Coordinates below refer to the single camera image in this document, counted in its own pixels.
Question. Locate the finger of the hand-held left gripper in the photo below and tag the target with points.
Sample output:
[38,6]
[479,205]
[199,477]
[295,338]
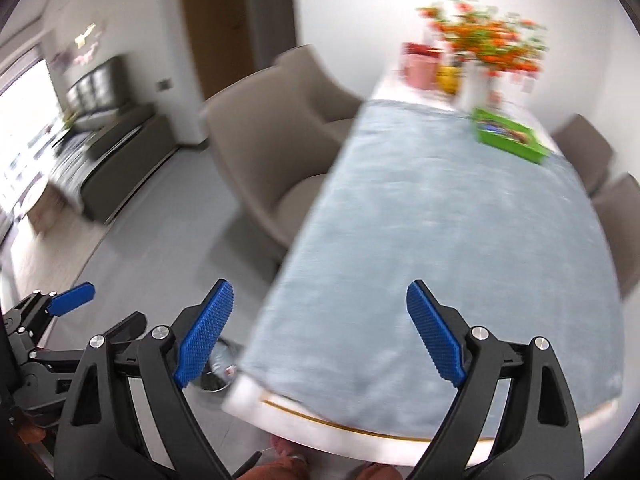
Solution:
[127,329]
[72,299]

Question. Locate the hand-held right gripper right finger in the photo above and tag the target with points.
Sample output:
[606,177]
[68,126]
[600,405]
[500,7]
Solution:
[435,335]

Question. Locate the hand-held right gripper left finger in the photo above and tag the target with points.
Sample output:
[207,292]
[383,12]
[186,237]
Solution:
[205,335]

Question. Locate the white round trash bin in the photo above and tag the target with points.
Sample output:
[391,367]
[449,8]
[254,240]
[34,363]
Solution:
[222,360]

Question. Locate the grey-blue fleece blanket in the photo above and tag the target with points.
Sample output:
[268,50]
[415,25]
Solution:
[425,220]

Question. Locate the white dining table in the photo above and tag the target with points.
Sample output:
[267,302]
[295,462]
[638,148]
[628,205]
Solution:
[350,437]

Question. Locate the pink fluffy slipper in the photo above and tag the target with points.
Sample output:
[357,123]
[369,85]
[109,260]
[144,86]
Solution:
[285,449]

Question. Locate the dark grey sofa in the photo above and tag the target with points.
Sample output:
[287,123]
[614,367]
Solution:
[115,160]

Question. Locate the person's right leg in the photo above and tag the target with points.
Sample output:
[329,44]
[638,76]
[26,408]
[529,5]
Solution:
[375,472]

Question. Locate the person's leg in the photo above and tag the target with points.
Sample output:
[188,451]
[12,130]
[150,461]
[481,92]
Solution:
[375,472]
[275,470]

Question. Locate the person's left leg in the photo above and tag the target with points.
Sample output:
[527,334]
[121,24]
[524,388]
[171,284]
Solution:
[275,470]

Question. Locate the beige dining chair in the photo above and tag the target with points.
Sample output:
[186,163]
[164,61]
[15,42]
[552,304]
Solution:
[310,70]
[622,225]
[585,150]
[260,150]

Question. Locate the green plastic tray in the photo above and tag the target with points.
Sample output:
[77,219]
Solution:
[505,146]

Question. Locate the pile of small packets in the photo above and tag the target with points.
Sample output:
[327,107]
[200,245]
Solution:
[507,130]

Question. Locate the white ribbed vase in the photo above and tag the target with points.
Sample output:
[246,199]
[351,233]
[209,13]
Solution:
[472,87]

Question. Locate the yellow packet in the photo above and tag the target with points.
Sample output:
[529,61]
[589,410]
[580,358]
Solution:
[448,80]

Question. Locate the pink bucket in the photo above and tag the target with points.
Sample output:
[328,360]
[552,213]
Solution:
[420,72]

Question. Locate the red card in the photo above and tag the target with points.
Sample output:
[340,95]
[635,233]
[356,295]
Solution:
[422,48]

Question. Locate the orange artificial flowers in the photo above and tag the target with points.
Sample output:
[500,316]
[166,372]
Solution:
[490,35]

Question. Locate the brown wooden door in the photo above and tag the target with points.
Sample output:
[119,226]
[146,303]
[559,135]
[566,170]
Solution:
[215,25]

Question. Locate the wall switch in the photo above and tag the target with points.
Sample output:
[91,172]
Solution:
[165,85]

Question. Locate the wall decorations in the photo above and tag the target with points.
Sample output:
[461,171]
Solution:
[82,42]

